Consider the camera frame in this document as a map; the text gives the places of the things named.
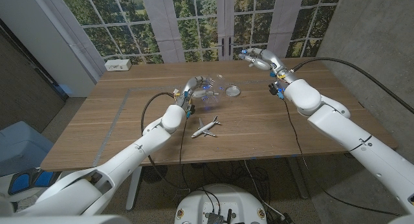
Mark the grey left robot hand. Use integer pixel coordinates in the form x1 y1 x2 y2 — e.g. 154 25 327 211
173 75 221 111

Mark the clear plastic jar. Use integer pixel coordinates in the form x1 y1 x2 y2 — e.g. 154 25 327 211
202 74 227 110

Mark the silver metal jar lid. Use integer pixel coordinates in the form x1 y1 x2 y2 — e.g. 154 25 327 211
225 85 241 98

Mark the white toy airplane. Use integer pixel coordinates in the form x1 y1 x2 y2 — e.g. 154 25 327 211
190 115 222 139

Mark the printed window backdrop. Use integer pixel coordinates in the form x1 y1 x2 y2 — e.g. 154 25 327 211
56 0 343 65

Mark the grey tape outline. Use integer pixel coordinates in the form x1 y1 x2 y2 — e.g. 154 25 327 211
92 78 353 168

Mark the white power outlet box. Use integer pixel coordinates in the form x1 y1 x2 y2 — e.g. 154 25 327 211
104 58 133 72

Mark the round black floor fan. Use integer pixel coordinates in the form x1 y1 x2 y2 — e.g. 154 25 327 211
142 164 168 183

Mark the white robot torso base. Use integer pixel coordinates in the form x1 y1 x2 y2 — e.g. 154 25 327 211
174 184 268 224

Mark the grey metal table leg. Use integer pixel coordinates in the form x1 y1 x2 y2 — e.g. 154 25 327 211
125 167 143 212
287 155 310 199

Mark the blue grey chair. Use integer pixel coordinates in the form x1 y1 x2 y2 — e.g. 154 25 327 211
0 120 54 177

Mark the blue black foot pedal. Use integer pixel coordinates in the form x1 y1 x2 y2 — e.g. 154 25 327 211
8 167 61 196

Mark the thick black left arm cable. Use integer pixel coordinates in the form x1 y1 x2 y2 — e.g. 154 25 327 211
140 91 191 192

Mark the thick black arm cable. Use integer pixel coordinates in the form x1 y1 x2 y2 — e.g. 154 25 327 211
289 57 414 115
140 91 191 192

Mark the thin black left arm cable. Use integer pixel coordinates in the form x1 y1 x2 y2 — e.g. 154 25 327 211
179 117 190 189

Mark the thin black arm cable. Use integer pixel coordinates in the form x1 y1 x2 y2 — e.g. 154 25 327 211
179 117 190 189
282 98 402 217

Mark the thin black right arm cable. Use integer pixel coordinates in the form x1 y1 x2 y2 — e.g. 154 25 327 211
282 98 402 217

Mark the white floor cable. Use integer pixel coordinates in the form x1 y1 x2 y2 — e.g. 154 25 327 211
244 159 287 220

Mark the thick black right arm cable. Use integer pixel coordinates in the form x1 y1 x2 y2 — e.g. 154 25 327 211
289 57 414 115

